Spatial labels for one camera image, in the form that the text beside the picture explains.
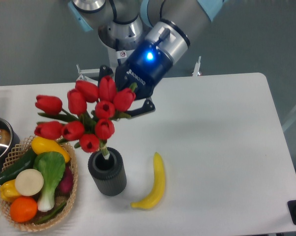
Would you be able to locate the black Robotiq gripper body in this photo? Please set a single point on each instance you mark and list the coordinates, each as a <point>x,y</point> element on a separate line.
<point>146,66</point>

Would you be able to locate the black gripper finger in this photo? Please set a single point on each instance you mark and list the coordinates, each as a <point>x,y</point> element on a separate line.
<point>104,71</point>
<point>147,107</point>

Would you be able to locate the red tulip bouquet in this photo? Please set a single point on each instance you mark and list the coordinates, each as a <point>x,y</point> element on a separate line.
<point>89,118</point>

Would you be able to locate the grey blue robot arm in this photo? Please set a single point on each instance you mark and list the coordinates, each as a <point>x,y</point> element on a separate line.
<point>144,38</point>

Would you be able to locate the dark grey ribbed vase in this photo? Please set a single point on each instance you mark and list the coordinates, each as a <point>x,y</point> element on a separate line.
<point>108,175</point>

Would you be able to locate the yellow banana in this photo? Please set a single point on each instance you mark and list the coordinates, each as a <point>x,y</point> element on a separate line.
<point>158,189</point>

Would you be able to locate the yellow squash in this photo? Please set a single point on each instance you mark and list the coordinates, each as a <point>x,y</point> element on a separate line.
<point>41,145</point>

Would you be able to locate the green bok choy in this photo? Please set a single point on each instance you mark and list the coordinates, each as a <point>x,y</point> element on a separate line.
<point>52,166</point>

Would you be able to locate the woven wicker basket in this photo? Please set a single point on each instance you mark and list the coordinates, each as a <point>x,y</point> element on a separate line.
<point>30,226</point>

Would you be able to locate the purple sweet potato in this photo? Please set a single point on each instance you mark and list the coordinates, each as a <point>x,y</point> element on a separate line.
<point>66,184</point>

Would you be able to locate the dark green cucumber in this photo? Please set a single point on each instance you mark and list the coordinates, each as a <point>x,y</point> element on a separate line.
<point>23,163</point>

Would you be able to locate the white round radish slice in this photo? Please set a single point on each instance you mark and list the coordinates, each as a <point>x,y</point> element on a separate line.
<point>29,182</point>

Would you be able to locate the green chili pepper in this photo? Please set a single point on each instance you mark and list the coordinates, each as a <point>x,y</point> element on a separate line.
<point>52,214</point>

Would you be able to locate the yellow bell pepper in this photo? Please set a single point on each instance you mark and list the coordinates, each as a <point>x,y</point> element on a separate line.
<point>8,191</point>

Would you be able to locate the orange fruit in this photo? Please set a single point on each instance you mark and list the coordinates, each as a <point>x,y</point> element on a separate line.
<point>23,209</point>

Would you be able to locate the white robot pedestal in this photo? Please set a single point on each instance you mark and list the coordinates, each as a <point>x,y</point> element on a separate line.
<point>116,58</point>

